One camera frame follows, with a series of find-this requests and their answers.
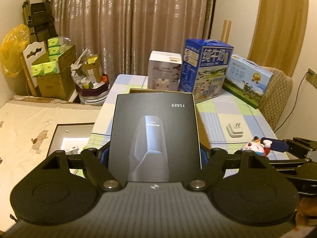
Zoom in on wall socket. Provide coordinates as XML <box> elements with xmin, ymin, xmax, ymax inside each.
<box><xmin>307</xmin><ymin>68</ymin><xmax>317</xmax><ymax>90</ymax></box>

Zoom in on beige quilted chair cover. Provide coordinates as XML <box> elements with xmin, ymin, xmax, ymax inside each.
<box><xmin>258</xmin><ymin>67</ymin><xmax>293</xmax><ymax>131</ymax></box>

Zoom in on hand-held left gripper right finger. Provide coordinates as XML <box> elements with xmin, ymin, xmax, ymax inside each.
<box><xmin>188</xmin><ymin>147</ymin><xmax>271</xmax><ymax>191</ymax></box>

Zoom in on wooden sticks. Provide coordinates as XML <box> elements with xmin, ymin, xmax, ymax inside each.
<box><xmin>221</xmin><ymin>20</ymin><xmax>232</xmax><ymax>43</ymax></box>

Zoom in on yellow plastic bag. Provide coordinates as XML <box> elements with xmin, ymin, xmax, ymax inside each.
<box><xmin>0</xmin><ymin>24</ymin><xmax>32</xmax><ymax>78</ymax></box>

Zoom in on octagonal tin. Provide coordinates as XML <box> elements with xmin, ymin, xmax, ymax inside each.
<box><xmin>75</xmin><ymin>83</ymin><xmax>111</xmax><ymax>106</ymax></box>

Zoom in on white charger plug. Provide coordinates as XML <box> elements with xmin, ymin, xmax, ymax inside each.
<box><xmin>226</xmin><ymin>122</ymin><xmax>244</xmax><ymax>138</ymax></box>

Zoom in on Doraemon toy figure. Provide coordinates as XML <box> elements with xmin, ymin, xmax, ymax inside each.
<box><xmin>241</xmin><ymin>136</ymin><xmax>273</xmax><ymax>157</ymax></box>

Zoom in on large cardboard storage box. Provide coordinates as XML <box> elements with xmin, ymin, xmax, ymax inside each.
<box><xmin>37</xmin><ymin>45</ymin><xmax>77</xmax><ymax>101</ymax></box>

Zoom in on brown patterned curtain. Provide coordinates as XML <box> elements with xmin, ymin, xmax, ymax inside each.
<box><xmin>51</xmin><ymin>0</ymin><xmax>218</xmax><ymax>95</ymax></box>

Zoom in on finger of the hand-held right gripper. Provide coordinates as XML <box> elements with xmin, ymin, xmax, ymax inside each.
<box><xmin>268</xmin><ymin>157</ymin><xmax>313</xmax><ymax>178</ymax></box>
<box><xmin>262</xmin><ymin>137</ymin><xmax>317</xmax><ymax>155</ymax></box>

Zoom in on cartoon print bed sheet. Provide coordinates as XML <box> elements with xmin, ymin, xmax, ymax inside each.
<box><xmin>0</xmin><ymin>95</ymin><xmax>103</xmax><ymax>228</ymax></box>

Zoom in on black wall power cable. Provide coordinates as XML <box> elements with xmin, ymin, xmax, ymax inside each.
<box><xmin>273</xmin><ymin>72</ymin><xmax>311</xmax><ymax>132</ymax></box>

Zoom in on blue cartoon print milk carton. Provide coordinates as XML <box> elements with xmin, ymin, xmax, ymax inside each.
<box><xmin>179</xmin><ymin>39</ymin><xmax>234</xmax><ymax>104</ymax></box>

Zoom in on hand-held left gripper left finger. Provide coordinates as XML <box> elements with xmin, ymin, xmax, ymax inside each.
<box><xmin>42</xmin><ymin>146</ymin><xmax>122</xmax><ymax>192</ymax></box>

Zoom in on white wooden chair back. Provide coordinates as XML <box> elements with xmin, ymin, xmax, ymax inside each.
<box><xmin>19</xmin><ymin>41</ymin><xmax>50</xmax><ymax>97</ymax></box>

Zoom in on light blue cow milk carton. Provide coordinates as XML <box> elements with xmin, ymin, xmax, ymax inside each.
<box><xmin>222</xmin><ymin>54</ymin><xmax>274</xmax><ymax>109</ymax></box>

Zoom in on white appliance box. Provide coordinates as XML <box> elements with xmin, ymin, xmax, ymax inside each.
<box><xmin>148</xmin><ymin>51</ymin><xmax>183</xmax><ymax>92</ymax></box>

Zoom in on bucket of trash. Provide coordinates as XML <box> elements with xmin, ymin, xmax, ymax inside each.
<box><xmin>70</xmin><ymin>48</ymin><xmax>104</xmax><ymax>90</ymax></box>

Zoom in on folding step ladder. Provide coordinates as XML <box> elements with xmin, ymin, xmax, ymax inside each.
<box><xmin>22</xmin><ymin>0</ymin><xmax>56</xmax><ymax>43</ymax></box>

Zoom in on stack of green tissue packs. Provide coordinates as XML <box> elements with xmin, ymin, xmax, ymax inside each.
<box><xmin>30</xmin><ymin>37</ymin><xmax>63</xmax><ymax>76</ymax></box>

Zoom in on yellow curtain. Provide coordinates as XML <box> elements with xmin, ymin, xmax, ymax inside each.
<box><xmin>248</xmin><ymin>0</ymin><xmax>309</xmax><ymax>78</ymax></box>

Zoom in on black shaver box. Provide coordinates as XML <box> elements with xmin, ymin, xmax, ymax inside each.
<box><xmin>107</xmin><ymin>93</ymin><xmax>201</xmax><ymax>183</ymax></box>

